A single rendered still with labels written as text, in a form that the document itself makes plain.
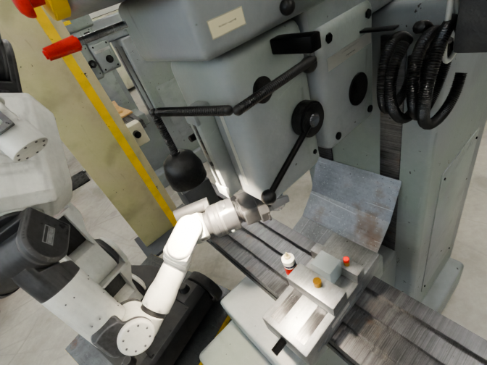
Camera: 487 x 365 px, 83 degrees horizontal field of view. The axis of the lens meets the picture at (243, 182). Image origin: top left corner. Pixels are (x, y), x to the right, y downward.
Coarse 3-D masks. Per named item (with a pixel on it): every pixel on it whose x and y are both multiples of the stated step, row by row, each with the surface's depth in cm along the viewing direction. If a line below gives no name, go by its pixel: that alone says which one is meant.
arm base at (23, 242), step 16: (32, 208) 55; (16, 224) 54; (32, 224) 53; (48, 224) 56; (64, 224) 60; (0, 240) 55; (16, 240) 50; (32, 240) 51; (48, 240) 54; (64, 240) 57; (32, 256) 50; (48, 256) 52
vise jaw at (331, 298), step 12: (300, 264) 78; (288, 276) 77; (300, 276) 76; (312, 276) 75; (300, 288) 74; (312, 288) 72; (324, 288) 71; (336, 288) 70; (312, 300) 73; (324, 300) 69; (336, 300) 68; (336, 312) 68
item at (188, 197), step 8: (200, 184) 112; (208, 184) 114; (184, 192) 111; (192, 192) 111; (200, 192) 114; (208, 192) 116; (184, 200) 124; (192, 200) 113; (208, 200) 117; (216, 200) 120
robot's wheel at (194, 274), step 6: (192, 276) 141; (198, 276) 139; (204, 276) 139; (198, 282) 137; (204, 282) 137; (210, 282) 137; (204, 288) 138; (210, 288) 136; (216, 288) 138; (210, 294) 144; (216, 294) 138; (216, 300) 141
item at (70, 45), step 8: (112, 24) 46; (120, 24) 47; (96, 32) 45; (104, 32) 46; (112, 32) 46; (64, 40) 43; (72, 40) 43; (80, 40) 44; (88, 40) 45; (48, 48) 42; (56, 48) 42; (64, 48) 43; (72, 48) 43; (80, 48) 44; (48, 56) 42; (56, 56) 43
